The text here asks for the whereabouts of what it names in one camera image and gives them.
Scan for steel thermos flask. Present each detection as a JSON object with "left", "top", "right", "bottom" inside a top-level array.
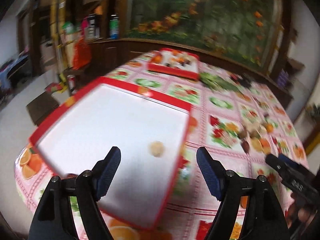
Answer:
[{"left": 85, "top": 14, "right": 100, "bottom": 41}]

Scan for orange mandarin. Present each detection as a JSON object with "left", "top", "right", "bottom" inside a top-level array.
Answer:
[
  {"left": 264, "top": 123, "right": 274, "bottom": 133},
  {"left": 240, "top": 196, "right": 248, "bottom": 209}
]

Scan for floral fruit print tablecloth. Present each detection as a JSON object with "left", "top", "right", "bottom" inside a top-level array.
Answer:
[{"left": 16, "top": 48, "right": 316, "bottom": 239}]

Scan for green label plastic bottle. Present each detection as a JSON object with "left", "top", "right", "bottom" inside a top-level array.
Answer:
[{"left": 110, "top": 14, "right": 119, "bottom": 40}]

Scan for brown kiwi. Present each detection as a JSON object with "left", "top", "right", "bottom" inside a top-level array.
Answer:
[
  {"left": 238, "top": 129, "right": 248, "bottom": 140},
  {"left": 249, "top": 130, "right": 261, "bottom": 139}
]

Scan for white peeled fruit ball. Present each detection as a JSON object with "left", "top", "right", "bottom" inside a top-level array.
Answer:
[{"left": 148, "top": 141, "right": 165, "bottom": 158}]

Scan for white lumpy fruit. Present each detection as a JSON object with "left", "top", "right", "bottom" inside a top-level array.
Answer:
[{"left": 245, "top": 121, "right": 263, "bottom": 132}]

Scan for far red tray with fruits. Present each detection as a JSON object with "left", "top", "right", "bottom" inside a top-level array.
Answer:
[{"left": 147, "top": 48, "right": 200, "bottom": 80}]

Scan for brown floor mat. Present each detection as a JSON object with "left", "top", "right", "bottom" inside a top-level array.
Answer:
[{"left": 26, "top": 92, "right": 60, "bottom": 126}]

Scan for green leafy vegetables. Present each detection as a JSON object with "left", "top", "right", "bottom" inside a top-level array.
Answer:
[{"left": 199, "top": 72, "right": 240, "bottom": 92}]

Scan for person's right hand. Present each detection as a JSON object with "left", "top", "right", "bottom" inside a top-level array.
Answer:
[{"left": 285, "top": 192, "right": 319, "bottom": 234}]

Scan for orange red plastic bag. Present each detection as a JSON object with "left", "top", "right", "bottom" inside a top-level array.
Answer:
[{"left": 72, "top": 37, "right": 92, "bottom": 70}]

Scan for purple bottles on shelf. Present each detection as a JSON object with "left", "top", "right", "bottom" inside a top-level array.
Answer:
[{"left": 276, "top": 69, "right": 289, "bottom": 88}]

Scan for red date table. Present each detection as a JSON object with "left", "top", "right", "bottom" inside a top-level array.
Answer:
[{"left": 241, "top": 140, "right": 250, "bottom": 154}]

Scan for glass panel with artificial flowers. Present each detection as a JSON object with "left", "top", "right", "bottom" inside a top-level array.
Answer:
[{"left": 125, "top": 0, "right": 279, "bottom": 69}]

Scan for large red tray white inside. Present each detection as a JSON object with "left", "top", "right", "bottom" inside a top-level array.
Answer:
[{"left": 29, "top": 77, "right": 191, "bottom": 230}]

